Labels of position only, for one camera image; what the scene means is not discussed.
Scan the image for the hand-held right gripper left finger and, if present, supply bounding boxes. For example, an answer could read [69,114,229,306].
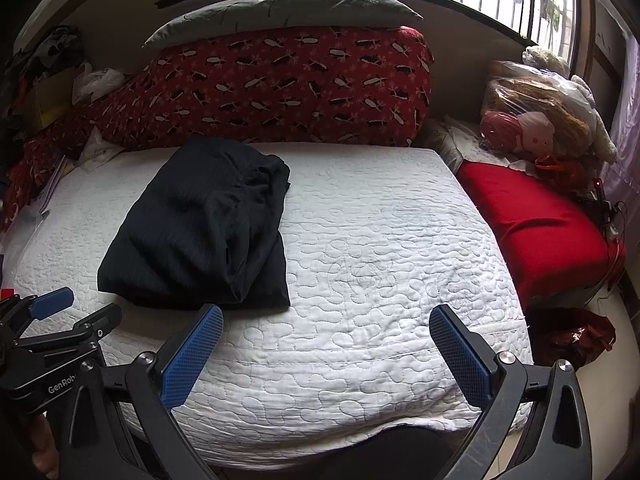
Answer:
[57,304,224,480]

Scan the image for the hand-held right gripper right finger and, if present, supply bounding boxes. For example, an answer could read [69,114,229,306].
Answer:
[429,304,593,480]

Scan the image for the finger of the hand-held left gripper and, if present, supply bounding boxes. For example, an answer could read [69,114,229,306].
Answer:
[0,287,76,341]
[67,303,124,343]

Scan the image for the black pants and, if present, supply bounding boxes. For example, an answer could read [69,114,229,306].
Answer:
[96,136,292,311]

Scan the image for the pile of clothes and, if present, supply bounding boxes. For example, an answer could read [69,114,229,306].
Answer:
[2,25,86,126]

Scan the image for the person's left hand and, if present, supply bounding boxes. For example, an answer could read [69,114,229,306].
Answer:
[27,412,63,480]

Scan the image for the white quilted bed mattress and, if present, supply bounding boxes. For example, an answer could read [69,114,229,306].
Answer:
[10,141,533,468]

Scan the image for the lilac paper folder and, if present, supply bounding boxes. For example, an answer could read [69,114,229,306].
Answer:
[34,155,71,217]

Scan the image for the large red plastic bag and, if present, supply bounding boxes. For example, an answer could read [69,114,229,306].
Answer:
[532,307,617,368]

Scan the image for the red cushion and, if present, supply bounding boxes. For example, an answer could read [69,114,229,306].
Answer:
[456,160,626,306]

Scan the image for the clear plastic packaging bag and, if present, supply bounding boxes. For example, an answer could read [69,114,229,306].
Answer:
[75,127,128,171]

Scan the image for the yellow cardboard box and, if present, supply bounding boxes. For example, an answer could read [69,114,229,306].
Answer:
[30,72,76,128]

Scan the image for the small red plastic bag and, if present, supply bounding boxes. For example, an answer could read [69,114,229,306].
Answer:
[535,154,591,191]

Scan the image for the white floral cloth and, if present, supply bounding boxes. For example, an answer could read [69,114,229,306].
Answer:
[430,116,506,171]

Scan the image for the white plastic bag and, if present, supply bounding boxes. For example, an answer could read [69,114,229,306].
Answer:
[72,62,126,106]

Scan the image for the pink plush toy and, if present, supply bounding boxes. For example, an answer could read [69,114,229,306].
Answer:
[480,110,556,158]

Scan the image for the white plush toy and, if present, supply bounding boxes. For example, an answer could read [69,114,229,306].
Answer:
[522,46,618,163]

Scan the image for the clear bag of plush toys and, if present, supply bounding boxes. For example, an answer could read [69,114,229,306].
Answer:
[482,60,601,161]

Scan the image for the lilac curtain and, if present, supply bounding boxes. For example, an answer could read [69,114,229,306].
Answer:
[600,25,640,241]

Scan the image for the red printed blanket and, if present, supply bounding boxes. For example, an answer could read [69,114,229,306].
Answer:
[0,25,435,233]

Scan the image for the grey green pillow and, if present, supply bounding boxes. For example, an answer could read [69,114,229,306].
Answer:
[144,0,425,50]

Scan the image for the power strip with cables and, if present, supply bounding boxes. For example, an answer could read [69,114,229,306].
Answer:
[580,180,628,261]

